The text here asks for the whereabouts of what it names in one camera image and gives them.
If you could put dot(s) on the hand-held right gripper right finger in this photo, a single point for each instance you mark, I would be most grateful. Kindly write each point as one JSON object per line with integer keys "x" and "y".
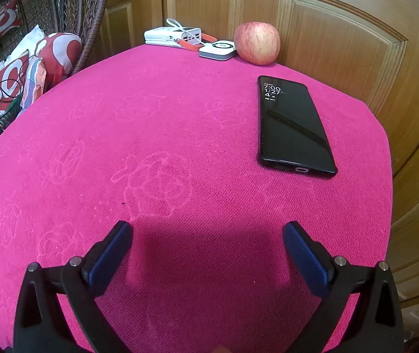
{"x": 307, "y": 257}

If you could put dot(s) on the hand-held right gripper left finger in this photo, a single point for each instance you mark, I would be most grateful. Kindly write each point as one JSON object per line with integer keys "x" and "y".
{"x": 108, "y": 257}

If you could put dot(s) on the black smartphone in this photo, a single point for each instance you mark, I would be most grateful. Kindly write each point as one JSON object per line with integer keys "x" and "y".
{"x": 290, "y": 128}

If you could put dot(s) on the plaid patchwork cushion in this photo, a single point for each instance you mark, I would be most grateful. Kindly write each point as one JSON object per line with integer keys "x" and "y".
{"x": 33, "y": 81}

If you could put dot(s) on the red circle-print cushion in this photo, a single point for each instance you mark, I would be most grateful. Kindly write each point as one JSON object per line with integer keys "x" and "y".
{"x": 7, "y": 81}

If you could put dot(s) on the red white rolled cushion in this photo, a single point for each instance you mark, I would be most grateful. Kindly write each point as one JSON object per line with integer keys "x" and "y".
{"x": 62, "y": 49}

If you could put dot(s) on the red apple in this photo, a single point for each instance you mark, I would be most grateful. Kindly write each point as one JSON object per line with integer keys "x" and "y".
{"x": 257, "y": 42}

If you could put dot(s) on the white round-dial device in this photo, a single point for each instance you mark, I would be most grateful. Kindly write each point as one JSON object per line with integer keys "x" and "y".
{"x": 218, "y": 48}

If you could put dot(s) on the white power bank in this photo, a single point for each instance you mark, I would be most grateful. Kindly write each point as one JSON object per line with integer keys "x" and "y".
{"x": 161, "y": 36}

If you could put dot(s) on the white pillow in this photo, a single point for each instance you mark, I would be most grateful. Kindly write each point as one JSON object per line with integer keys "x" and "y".
{"x": 29, "y": 38}

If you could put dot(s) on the wicker hanging chair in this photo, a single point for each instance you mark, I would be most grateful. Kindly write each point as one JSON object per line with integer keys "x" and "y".
{"x": 92, "y": 7}

